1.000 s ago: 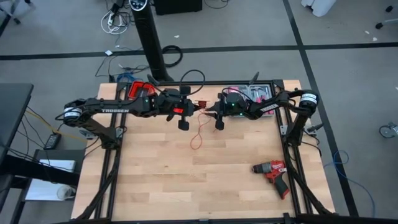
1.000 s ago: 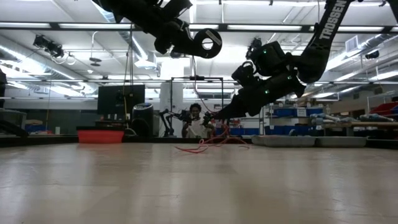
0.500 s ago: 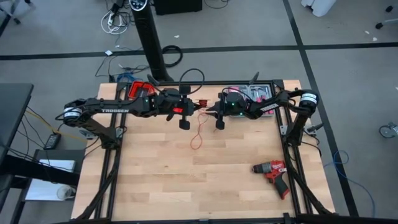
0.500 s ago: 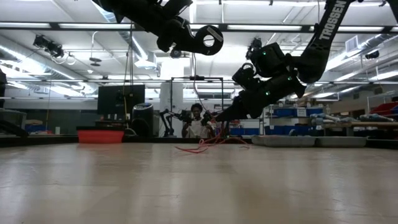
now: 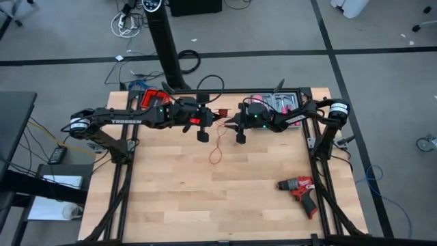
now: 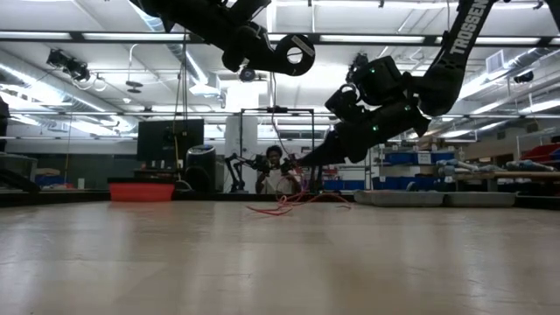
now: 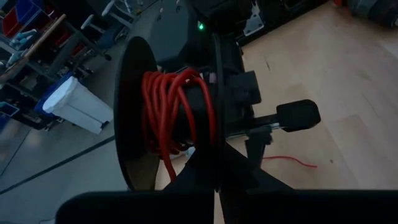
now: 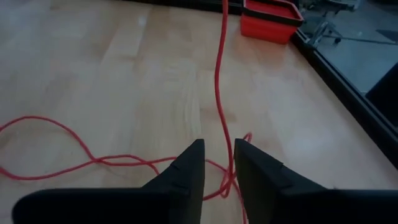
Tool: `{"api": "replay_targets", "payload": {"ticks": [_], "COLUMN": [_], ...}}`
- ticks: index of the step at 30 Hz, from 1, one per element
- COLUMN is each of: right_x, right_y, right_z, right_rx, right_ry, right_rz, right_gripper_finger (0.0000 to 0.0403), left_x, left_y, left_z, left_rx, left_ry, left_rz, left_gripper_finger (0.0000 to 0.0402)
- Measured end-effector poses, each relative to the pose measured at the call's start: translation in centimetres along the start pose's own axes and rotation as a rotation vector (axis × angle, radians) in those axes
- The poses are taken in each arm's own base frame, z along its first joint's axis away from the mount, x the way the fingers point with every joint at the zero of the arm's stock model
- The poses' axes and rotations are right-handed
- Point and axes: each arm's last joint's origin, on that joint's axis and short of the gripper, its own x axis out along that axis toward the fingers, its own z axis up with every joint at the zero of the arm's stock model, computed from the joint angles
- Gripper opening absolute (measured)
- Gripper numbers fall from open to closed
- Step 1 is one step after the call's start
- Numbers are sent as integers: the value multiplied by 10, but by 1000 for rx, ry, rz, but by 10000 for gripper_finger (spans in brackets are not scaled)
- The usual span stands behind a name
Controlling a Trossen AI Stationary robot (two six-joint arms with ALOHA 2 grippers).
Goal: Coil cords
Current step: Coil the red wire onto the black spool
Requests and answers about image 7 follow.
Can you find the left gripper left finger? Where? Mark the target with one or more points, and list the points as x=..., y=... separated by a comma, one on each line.
x=202, y=171

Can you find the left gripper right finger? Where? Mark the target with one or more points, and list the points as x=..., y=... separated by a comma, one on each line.
x=239, y=174

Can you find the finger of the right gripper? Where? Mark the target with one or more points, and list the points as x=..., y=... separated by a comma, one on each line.
x=257, y=146

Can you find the grey metal corner plate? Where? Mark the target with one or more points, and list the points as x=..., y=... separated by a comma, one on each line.
x=253, y=23

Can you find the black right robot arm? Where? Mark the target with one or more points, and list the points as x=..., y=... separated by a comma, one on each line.
x=174, y=34

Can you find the blue storage bin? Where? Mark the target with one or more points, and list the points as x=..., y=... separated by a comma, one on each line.
x=28, y=9

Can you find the white plastic container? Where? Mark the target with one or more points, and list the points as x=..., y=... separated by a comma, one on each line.
x=77, y=105

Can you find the office chair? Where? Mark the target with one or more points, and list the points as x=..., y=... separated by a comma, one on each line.
x=109, y=37

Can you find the wooden table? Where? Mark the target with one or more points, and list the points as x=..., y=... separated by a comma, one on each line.
x=40, y=40

